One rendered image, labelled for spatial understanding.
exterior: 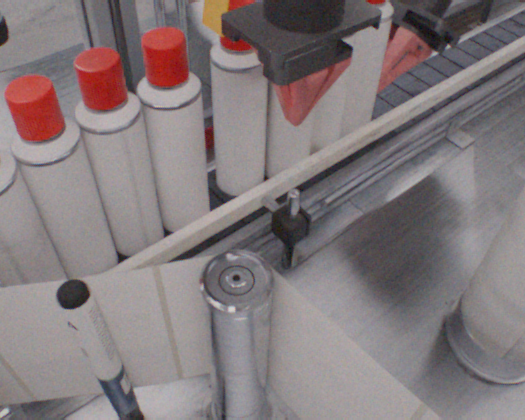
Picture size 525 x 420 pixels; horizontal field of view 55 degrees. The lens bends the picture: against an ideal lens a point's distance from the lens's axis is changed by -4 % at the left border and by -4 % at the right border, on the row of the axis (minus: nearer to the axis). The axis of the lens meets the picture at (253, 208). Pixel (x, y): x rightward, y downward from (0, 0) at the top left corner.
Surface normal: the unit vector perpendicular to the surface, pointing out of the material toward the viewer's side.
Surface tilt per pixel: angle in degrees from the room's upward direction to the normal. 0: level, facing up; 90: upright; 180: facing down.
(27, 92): 2
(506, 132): 0
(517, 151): 0
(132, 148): 90
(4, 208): 90
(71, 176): 90
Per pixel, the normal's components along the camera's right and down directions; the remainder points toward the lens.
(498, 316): -0.82, 0.41
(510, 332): -0.63, 0.56
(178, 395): 0.01, -0.66
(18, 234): 0.76, 0.49
